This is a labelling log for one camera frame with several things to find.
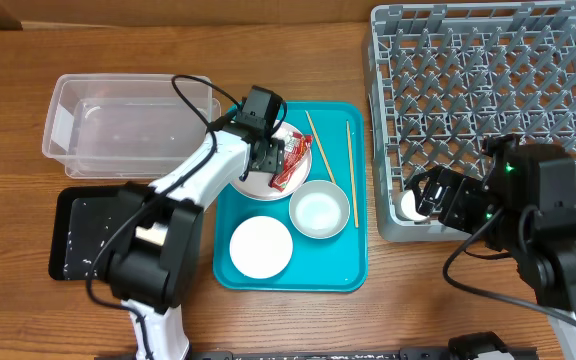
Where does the small white cup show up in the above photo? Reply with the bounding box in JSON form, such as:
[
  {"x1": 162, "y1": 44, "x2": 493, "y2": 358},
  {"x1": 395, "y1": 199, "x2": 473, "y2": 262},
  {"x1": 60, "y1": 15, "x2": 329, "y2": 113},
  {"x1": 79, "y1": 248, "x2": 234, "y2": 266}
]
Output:
[{"x1": 394, "y1": 190, "x2": 429, "y2": 222}]

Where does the white rice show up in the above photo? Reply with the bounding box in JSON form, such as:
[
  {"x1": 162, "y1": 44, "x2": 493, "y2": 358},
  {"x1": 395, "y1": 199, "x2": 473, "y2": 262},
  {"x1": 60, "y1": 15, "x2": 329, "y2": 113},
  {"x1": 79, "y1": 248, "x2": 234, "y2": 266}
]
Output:
[{"x1": 63, "y1": 197, "x2": 112, "y2": 280}]

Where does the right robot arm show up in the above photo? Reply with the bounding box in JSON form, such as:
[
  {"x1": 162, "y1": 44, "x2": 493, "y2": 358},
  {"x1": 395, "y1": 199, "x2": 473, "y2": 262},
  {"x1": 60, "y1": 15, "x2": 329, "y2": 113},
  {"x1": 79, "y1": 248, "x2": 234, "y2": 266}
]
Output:
[{"x1": 406, "y1": 134, "x2": 576, "y2": 359}]

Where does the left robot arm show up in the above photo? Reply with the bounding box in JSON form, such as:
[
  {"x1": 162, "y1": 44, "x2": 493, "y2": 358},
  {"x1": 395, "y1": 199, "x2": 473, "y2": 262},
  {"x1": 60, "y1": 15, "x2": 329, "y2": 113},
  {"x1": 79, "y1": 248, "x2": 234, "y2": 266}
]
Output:
[{"x1": 85, "y1": 86, "x2": 287, "y2": 359}]

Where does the red sauce packet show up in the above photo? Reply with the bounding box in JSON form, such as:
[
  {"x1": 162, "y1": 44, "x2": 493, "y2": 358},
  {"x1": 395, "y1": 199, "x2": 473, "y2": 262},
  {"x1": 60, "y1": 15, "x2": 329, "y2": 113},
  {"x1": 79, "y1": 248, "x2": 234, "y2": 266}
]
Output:
[{"x1": 268, "y1": 129, "x2": 313, "y2": 191}]

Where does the large white plate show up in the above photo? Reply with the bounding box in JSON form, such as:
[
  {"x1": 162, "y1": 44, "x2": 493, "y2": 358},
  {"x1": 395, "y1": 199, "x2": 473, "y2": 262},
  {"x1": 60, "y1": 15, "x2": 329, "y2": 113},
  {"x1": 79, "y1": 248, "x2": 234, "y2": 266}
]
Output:
[{"x1": 232, "y1": 123, "x2": 312, "y2": 201}]

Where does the left wooden chopstick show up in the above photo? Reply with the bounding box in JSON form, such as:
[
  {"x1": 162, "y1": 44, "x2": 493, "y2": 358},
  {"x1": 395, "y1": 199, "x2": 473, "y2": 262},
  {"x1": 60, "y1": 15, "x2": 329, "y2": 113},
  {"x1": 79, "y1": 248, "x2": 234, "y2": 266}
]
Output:
[{"x1": 305, "y1": 111, "x2": 336, "y2": 184}]

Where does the wooden chopstick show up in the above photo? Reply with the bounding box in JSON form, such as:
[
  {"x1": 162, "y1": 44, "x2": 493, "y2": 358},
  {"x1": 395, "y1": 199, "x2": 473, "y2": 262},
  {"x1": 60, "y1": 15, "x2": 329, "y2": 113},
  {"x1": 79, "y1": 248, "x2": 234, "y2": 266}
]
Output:
[
  {"x1": 305, "y1": 111, "x2": 336, "y2": 184},
  {"x1": 346, "y1": 121, "x2": 359, "y2": 229}
]

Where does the teal serving tray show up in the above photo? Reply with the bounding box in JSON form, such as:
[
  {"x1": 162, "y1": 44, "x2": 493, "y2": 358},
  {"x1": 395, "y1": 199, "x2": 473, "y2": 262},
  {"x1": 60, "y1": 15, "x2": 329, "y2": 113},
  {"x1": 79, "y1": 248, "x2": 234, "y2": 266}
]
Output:
[{"x1": 213, "y1": 101, "x2": 368, "y2": 292}]

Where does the grey bowl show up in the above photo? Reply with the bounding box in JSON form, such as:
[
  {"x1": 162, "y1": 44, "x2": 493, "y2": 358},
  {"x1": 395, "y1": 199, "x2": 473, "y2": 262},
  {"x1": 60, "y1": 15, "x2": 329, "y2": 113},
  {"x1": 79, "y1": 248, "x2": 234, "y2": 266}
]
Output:
[{"x1": 289, "y1": 180, "x2": 350, "y2": 240}]

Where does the right wooden chopstick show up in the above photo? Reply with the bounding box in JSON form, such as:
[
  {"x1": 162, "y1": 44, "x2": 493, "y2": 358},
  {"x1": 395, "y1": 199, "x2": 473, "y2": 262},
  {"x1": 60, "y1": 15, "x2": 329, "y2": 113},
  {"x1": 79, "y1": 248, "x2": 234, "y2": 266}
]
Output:
[{"x1": 346, "y1": 121, "x2": 359, "y2": 229}]

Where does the grey dish rack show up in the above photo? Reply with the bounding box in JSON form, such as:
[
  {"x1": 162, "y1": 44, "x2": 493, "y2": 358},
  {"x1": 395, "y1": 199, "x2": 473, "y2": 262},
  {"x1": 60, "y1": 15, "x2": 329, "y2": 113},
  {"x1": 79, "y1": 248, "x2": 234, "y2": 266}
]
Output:
[{"x1": 364, "y1": 1, "x2": 576, "y2": 242}]

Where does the clear plastic bin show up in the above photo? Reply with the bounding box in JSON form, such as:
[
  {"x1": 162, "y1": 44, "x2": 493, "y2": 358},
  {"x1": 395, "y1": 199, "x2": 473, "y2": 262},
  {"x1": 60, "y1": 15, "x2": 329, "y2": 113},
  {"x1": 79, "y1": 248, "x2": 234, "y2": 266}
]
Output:
[{"x1": 42, "y1": 73, "x2": 221, "y2": 179}]

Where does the black tray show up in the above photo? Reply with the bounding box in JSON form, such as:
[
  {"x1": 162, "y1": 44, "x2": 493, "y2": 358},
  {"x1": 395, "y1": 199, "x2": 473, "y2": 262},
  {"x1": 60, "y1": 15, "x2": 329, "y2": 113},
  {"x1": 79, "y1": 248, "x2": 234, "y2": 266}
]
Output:
[{"x1": 48, "y1": 182, "x2": 154, "y2": 281}]

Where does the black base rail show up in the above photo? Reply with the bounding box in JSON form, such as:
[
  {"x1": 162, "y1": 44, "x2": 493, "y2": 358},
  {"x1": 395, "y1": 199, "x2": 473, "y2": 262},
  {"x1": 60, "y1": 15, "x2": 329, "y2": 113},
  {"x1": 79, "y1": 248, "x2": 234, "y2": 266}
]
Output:
[{"x1": 186, "y1": 332, "x2": 539, "y2": 360}]

